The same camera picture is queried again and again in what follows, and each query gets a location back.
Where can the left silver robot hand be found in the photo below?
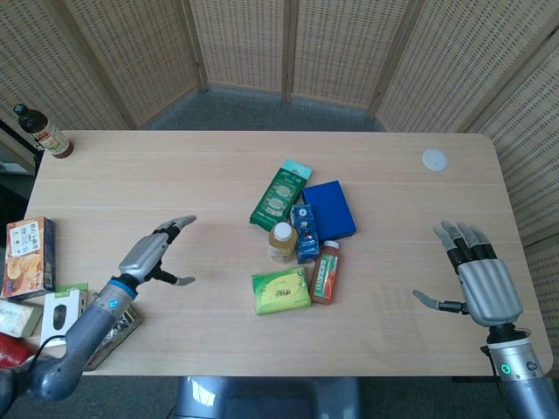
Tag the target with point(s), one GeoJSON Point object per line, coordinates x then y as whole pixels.
{"type": "Point", "coordinates": [142, 257]}

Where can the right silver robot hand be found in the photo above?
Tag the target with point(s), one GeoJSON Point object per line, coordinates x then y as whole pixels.
{"type": "Point", "coordinates": [489, 286]}

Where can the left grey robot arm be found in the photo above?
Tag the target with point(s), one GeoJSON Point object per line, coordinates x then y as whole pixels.
{"type": "Point", "coordinates": [83, 331]}

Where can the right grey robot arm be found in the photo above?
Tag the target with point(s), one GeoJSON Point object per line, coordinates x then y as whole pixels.
{"type": "Point", "coordinates": [522, 379]}

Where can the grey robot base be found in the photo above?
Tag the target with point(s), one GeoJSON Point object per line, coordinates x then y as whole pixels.
{"type": "Point", "coordinates": [266, 397]}

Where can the yellow juice bottle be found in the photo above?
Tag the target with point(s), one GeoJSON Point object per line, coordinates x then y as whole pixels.
{"type": "Point", "coordinates": [282, 243]}

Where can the shiny foil packet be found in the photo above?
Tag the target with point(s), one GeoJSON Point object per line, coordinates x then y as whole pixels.
{"type": "Point", "coordinates": [115, 334]}

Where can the white mouse box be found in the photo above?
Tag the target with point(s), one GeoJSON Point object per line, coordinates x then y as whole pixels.
{"type": "Point", "coordinates": [61, 312]}

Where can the orange chips box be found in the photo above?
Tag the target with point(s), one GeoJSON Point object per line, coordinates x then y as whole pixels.
{"type": "Point", "coordinates": [28, 257]}

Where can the white round table grommet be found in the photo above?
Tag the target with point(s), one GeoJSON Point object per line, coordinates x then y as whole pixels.
{"type": "Point", "coordinates": [434, 159]}

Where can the beige soap box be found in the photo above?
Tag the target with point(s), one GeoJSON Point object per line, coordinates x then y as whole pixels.
{"type": "Point", "coordinates": [17, 318]}

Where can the green yellow snack packet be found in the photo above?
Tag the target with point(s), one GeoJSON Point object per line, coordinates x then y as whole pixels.
{"type": "Point", "coordinates": [279, 291]}

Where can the red can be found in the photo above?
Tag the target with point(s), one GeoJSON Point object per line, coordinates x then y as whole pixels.
{"type": "Point", "coordinates": [13, 351]}

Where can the dark sauce bottle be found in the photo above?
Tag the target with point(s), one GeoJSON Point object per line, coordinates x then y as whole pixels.
{"type": "Point", "coordinates": [43, 131]}

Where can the red label drink bottle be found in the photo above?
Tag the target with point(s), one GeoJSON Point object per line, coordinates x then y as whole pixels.
{"type": "Point", "coordinates": [326, 275]}

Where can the blue drink carton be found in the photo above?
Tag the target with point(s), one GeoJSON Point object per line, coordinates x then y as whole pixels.
{"type": "Point", "coordinates": [305, 235]}

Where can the plain blue box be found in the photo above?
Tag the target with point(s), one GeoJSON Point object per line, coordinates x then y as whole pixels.
{"type": "Point", "coordinates": [329, 209]}

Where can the woven folding screen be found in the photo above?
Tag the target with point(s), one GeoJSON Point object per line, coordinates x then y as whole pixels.
{"type": "Point", "coordinates": [279, 57]}

